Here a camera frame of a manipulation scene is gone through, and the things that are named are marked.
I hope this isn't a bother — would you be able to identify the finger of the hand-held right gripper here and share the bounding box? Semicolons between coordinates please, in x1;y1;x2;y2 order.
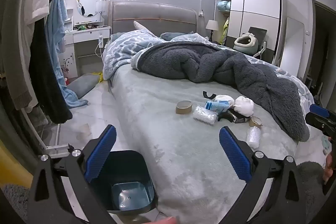
305;104;336;138

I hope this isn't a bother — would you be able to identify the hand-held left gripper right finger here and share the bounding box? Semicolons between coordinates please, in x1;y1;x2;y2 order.
219;126;326;224

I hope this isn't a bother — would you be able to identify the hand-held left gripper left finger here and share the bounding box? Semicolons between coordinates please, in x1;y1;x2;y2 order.
26;124;117;224

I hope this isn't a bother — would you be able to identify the dark teal plastic bin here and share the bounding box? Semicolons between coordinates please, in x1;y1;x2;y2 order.
91;150;158;215

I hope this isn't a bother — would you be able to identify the black handled tool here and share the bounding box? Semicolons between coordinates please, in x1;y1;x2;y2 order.
217;109;250;124

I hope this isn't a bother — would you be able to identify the small brown tape roll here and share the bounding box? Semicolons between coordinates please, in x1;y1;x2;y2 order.
249;116;263;128

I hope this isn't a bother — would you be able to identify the large white tissue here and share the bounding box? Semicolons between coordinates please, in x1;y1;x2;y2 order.
233;96;255;117

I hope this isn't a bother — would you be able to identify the clear bag of cotton swabs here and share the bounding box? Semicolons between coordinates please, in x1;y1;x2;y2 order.
193;105;218;125

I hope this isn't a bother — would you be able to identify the blue and white tissue packet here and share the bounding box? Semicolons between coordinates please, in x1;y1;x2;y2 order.
205;100;230;113

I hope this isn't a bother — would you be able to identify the small white tissue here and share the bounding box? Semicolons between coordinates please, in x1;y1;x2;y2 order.
220;94;235;106

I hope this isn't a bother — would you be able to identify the large brown tape roll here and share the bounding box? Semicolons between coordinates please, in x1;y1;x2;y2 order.
175;101;193;115

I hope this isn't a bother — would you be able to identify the person's right hand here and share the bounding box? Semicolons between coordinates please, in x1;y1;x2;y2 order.
322;136;333;184

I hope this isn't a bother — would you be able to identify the white clothes rack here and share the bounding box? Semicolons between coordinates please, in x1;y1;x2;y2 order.
21;106;72;159

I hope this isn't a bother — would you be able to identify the bed with grey sheet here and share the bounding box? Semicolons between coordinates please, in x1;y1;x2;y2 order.
105;30;326;224

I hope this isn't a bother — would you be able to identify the dark wooden door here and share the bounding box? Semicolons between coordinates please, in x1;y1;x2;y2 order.
304;0;336;98

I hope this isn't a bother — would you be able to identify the grey floor cushion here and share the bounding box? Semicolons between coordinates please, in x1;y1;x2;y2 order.
67;74;100;98

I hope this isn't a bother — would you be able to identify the dark grey hanging garment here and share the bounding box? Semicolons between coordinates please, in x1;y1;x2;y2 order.
25;106;50;132

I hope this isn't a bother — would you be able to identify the dark grey fleece blanket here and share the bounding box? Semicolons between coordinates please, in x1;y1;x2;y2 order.
131;42;310;142

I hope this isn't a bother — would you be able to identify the dark folding chair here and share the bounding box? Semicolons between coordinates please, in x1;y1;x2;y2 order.
248;27;268;58

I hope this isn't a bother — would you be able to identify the plush pet bed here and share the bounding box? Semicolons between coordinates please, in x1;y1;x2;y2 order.
233;32;259;52

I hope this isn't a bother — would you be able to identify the black hanging garment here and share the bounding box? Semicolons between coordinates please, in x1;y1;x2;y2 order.
29;0;72;123

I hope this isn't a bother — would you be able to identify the blue patterned duvet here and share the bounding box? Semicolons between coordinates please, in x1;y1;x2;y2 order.
102;30;315;109

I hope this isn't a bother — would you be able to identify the black and white wardrobe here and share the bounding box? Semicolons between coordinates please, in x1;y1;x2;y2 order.
214;0;282;67

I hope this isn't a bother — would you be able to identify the white dressing table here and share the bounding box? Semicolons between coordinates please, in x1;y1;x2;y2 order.
63;25;112;77

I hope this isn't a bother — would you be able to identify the bedside lamp with shade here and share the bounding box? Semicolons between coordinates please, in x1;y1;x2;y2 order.
205;20;218;42

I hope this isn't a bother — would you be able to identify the light blue hanging robe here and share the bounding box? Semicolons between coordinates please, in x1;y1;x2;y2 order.
45;0;88;109

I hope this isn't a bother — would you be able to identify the white pillow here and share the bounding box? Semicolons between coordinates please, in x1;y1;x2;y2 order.
133;21;155;35

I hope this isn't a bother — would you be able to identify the blue-grey pillow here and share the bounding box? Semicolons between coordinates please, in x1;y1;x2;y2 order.
160;32;187;41

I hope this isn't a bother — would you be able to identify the light blue plush toy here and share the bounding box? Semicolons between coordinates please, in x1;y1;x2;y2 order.
217;0;231;12

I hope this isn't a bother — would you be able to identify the grey padded headboard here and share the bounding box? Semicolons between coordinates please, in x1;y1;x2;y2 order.
112;1;198;38

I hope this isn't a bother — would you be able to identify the white table lamp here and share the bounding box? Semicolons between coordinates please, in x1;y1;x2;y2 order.
95;0;107;22

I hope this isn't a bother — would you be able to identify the white power cable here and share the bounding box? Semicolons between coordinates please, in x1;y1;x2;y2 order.
95;26;112;58

